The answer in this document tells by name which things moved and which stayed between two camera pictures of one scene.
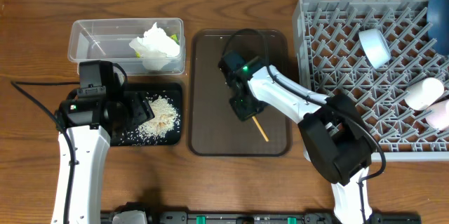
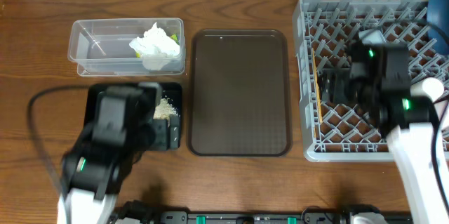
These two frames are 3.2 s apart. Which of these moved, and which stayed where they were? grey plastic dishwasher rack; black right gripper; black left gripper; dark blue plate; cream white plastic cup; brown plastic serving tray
Moved: black left gripper; black right gripper
Stayed: cream white plastic cup; brown plastic serving tray; dark blue plate; grey plastic dishwasher rack
